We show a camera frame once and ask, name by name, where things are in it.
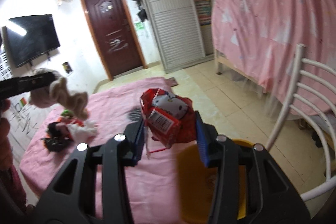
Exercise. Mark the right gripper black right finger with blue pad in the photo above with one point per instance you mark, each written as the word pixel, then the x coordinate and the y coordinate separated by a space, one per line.
pixel 250 186

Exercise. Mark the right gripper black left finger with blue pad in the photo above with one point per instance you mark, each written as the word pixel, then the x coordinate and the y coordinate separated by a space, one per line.
pixel 90 187

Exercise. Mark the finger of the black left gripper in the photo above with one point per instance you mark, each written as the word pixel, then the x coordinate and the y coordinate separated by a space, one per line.
pixel 18 85

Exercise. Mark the beige plush toy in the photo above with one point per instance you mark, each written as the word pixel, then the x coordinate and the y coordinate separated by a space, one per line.
pixel 58 92

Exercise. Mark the black plastic bag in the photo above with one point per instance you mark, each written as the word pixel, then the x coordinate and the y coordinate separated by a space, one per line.
pixel 58 137

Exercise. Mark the red snack wrapper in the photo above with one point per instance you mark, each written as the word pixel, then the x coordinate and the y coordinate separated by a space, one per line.
pixel 170 118

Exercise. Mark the yellow plastic trash bin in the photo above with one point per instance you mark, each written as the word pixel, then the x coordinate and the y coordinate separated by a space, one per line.
pixel 196 181

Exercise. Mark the person's left hand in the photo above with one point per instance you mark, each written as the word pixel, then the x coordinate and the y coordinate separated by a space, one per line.
pixel 6 156

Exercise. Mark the green purple plush toy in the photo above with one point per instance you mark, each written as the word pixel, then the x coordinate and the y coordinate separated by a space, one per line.
pixel 67 114

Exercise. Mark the dark brown wooden door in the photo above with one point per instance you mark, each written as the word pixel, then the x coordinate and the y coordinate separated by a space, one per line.
pixel 114 36

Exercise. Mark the white metal chair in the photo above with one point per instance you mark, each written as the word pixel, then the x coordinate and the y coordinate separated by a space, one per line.
pixel 304 75

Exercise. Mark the black hanging bag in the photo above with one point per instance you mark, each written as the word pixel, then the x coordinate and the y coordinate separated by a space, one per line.
pixel 142 15

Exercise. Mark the pink bed curtain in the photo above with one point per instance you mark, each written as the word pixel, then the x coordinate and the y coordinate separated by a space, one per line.
pixel 259 37

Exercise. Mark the white louvered wardrobe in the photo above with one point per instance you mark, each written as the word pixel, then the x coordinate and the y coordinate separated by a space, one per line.
pixel 177 30

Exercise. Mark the wall mounted black television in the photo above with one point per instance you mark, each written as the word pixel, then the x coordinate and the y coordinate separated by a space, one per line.
pixel 29 37

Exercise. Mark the wooden bunk bed frame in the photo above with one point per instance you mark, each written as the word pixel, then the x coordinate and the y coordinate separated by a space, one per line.
pixel 223 65

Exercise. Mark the colourful wall chart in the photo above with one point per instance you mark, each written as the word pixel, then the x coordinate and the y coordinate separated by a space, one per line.
pixel 203 8

